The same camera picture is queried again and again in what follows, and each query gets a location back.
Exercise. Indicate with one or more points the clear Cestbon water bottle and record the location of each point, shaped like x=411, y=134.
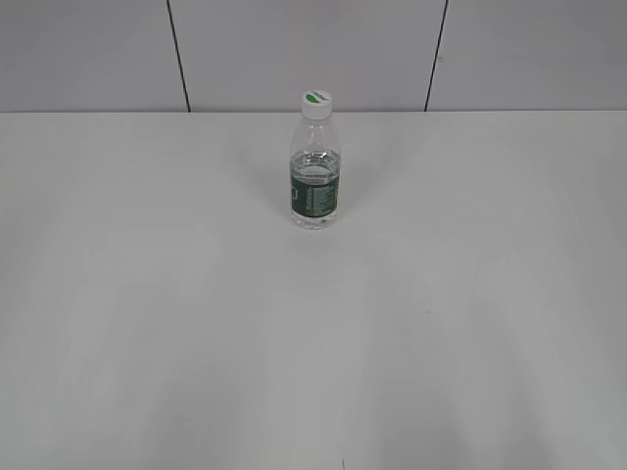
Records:
x=314, y=168

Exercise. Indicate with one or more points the white green bottle cap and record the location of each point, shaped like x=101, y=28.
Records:
x=316, y=105

